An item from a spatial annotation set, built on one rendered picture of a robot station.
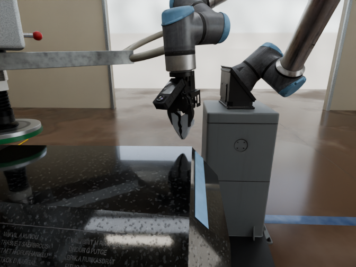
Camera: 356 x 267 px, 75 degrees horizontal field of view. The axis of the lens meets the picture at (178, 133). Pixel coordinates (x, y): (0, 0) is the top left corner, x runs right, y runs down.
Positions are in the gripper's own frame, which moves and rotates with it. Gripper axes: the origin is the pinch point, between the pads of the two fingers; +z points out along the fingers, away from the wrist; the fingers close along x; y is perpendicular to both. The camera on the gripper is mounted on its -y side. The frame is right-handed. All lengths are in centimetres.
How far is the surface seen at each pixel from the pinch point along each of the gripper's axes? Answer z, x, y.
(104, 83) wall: 40, 392, 298
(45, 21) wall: -96, 483, 251
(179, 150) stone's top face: 3.6, -0.6, -2.8
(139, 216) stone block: 2.5, -10.8, -33.3
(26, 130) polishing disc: -5.5, 42.0, -26.0
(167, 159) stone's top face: 3.1, -1.3, -10.3
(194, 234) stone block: 5.5, -20.6, -29.7
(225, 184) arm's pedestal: 54, 8, 58
